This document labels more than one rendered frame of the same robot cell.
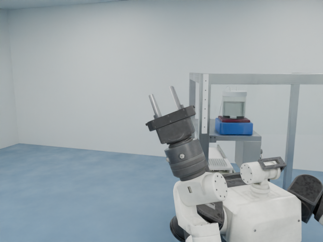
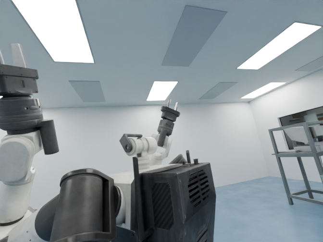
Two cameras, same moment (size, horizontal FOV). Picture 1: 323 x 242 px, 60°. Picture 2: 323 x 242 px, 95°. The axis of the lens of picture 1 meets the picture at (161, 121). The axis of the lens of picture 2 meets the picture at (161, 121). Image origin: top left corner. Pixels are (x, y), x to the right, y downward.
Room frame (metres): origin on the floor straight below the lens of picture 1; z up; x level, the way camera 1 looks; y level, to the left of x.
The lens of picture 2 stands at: (1.37, -0.55, 1.26)
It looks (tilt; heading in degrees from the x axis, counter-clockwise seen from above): 13 degrees up; 147
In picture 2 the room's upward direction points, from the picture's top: 7 degrees counter-clockwise
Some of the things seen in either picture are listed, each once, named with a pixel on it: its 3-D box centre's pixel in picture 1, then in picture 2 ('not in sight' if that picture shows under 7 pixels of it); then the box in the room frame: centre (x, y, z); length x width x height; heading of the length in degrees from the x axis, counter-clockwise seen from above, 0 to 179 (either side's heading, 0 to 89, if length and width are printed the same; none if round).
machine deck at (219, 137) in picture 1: (220, 128); not in sight; (1.95, -0.42, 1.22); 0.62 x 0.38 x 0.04; 177
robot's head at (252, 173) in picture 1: (259, 175); (142, 149); (0.86, -0.32, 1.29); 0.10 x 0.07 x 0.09; 109
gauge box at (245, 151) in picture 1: (247, 151); not in sight; (1.74, -0.55, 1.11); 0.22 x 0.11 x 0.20; 177
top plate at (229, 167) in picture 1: (215, 163); not in sight; (2.24, -0.45, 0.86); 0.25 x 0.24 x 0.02; 88
